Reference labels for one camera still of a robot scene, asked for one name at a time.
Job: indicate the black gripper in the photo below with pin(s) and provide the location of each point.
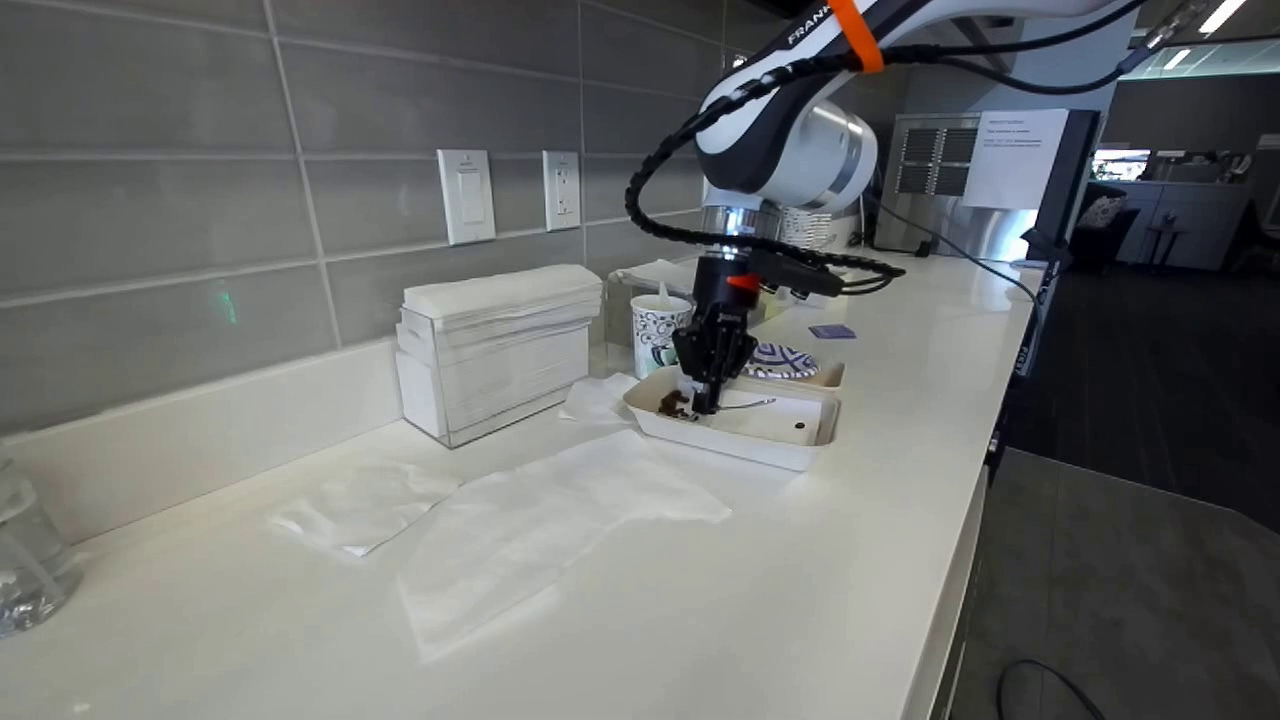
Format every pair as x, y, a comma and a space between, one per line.
722, 300

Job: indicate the white wall light switch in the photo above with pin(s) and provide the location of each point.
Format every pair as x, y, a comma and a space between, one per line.
466, 198

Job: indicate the purple card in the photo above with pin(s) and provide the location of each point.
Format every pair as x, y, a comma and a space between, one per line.
832, 335

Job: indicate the dark office furniture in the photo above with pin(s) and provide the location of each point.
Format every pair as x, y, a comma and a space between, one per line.
1186, 212

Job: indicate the white clamshell takeout tray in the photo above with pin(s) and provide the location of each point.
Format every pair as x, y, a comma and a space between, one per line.
745, 445

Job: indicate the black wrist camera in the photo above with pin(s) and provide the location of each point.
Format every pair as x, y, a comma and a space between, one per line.
803, 275

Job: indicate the white wall poster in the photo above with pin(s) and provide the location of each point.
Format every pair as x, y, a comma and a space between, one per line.
1012, 159

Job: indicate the grey panelled door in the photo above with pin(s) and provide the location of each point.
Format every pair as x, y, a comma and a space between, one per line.
935, 183

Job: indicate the large clear plastic bag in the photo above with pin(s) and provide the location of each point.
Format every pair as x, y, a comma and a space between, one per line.
547, 532

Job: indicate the clear napkin dispenser white napkins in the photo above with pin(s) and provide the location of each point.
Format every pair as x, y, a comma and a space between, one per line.
500, 347

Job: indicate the blue patterned paper bowl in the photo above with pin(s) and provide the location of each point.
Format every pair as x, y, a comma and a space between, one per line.
784, 363

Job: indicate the small clear plastic bag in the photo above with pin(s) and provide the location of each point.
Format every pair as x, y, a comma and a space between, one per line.
361, 510

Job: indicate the white wall power outlet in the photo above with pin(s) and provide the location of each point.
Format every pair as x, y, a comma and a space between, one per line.
561, 188

